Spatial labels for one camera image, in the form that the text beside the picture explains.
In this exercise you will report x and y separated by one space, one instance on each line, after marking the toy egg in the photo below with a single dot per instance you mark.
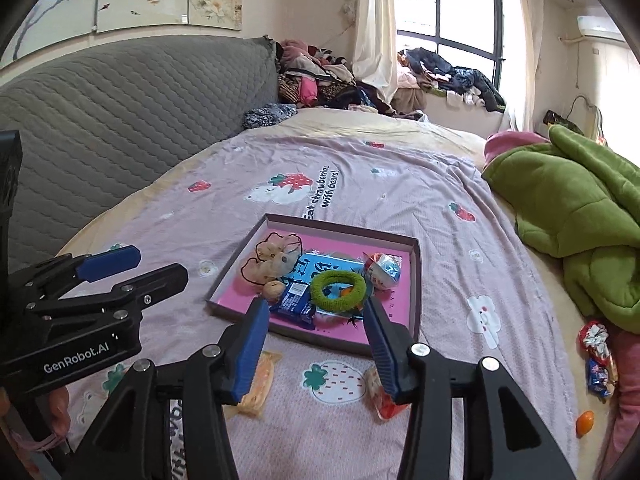
382 270

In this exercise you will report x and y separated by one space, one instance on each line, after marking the green blanket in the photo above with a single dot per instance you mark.
575 200

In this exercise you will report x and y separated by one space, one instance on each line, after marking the pile of dark clothes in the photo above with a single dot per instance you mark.
450 75

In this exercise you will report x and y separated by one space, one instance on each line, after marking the tangerine with leaves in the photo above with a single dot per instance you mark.
342 291

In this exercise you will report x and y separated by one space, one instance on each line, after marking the lilac strawberry print sheet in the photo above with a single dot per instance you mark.
400 185

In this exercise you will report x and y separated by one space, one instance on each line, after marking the pile of mixed clothes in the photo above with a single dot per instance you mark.
320 75

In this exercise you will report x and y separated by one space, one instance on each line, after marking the pink quilt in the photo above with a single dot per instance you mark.
627 385

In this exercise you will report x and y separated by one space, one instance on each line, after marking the black framed window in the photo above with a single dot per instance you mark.
465 10

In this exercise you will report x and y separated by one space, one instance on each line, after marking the grey quilted headboard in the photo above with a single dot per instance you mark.
125 120

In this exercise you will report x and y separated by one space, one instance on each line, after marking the plain tangerine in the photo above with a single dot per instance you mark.
584 424

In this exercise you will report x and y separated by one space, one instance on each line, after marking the cream curtain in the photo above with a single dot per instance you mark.
525 60
372 25

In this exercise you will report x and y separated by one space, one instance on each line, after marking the pink pillow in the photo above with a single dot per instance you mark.
510 142

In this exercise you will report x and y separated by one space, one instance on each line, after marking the white air conditioner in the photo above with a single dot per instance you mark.
597 25

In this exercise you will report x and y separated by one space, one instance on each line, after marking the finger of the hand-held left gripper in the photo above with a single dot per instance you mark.
160 282
107 262

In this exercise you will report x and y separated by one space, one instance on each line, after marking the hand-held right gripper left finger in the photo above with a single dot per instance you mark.
250 355

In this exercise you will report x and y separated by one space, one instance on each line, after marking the walnut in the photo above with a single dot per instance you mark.
273 291

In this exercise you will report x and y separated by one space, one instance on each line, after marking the red ball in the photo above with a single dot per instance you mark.
387 411

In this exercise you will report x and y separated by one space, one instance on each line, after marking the pink book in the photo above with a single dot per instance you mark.
395 305

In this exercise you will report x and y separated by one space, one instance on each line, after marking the small blue candy packet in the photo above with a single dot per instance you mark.
600 377

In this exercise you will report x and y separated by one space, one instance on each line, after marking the person's left hand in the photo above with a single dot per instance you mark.
57 407

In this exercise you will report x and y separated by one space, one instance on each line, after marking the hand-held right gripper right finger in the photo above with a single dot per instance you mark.
382 355

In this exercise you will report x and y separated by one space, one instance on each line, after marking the blue patterned cloth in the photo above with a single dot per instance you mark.
267 116

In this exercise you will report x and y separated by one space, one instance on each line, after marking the blue snack packet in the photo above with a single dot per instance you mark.
295 305

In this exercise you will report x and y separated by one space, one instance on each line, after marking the clear packet of cake slices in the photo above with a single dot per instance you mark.
260 385

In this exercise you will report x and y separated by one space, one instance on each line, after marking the shallow grey cardboard box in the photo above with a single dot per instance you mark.
330 339

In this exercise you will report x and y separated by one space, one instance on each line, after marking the red white candy packet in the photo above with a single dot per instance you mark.
595 339

